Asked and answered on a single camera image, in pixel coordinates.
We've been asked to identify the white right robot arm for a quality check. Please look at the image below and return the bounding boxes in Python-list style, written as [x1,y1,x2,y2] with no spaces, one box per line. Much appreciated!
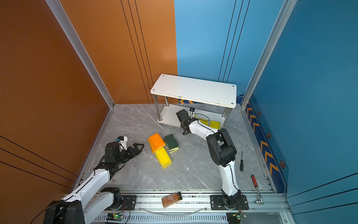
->
[176,109,242,210]

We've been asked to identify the green circuit board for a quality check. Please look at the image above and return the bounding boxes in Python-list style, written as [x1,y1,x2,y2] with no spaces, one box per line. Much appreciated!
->
[106,213,125,222]
[226,213,247,224]

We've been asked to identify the red handled ratchet wrench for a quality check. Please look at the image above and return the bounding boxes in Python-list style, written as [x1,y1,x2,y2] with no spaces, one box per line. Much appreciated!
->
[251,175,264,204]

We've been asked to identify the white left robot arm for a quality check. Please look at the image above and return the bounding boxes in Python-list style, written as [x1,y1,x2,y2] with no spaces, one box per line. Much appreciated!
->
[43,139,144,224]

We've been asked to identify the brown spice jar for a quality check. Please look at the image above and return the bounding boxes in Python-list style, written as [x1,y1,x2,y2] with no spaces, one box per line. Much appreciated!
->
[161,192,183,208]

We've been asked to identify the left green circuit board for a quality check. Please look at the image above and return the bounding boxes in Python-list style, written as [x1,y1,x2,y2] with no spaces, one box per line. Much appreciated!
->
[106,213,125,222]

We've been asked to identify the aluminium corner post right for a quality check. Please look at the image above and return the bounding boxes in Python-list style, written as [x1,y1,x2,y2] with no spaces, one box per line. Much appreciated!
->
[241,0,297,109]

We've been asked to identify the black screwdriver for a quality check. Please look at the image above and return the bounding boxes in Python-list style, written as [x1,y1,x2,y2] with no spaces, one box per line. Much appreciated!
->
[240,151,244,172]

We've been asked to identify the green scouring sponge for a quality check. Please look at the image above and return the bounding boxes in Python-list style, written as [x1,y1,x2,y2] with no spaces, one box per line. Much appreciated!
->
[164,134,179,153]

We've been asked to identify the aluminium corner post left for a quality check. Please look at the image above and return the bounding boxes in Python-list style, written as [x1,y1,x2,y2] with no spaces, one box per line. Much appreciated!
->
[46,0,115,109]

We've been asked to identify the large yellow coarse sponge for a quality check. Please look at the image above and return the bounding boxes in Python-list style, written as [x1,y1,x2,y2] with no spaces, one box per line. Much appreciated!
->
[154,147,172,169]

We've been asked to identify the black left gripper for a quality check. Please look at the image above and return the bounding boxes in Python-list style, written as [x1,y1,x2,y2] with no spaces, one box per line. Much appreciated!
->
[116,144,144,167]

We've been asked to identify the right green circuit board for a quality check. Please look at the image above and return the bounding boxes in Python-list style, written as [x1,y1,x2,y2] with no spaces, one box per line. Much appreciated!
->
[226,213,247,224]

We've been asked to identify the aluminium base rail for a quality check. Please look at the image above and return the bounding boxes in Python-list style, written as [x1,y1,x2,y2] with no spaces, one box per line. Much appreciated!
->
[93,190,295,224]

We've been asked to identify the yellow foam sponge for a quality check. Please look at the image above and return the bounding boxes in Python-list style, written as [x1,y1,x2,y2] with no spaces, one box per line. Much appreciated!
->
[209,120,221,129]
[199,118,210,126]

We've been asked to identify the aluminium corner post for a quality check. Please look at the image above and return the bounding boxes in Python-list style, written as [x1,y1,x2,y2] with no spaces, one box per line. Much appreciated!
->
[46,0,115,109]
[241,0,297,109]

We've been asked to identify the orange scrub sponge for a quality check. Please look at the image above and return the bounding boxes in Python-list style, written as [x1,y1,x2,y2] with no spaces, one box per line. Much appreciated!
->
[148,139,157,154]
[148,133,166,150]

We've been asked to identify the white two-tier metal shelf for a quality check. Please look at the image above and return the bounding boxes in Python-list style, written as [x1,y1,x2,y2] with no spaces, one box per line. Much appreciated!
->
[150,74,237,128]

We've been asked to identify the top orange scrub sponge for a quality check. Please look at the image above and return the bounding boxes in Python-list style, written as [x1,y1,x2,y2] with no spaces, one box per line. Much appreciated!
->
[148,133,166,150]

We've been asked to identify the middle orange scrub sponge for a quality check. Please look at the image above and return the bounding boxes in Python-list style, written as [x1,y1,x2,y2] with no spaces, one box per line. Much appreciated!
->
[148,139,157,154]

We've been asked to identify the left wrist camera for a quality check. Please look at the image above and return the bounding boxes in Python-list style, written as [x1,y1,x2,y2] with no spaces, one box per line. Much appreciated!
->
[115,136,128,151]

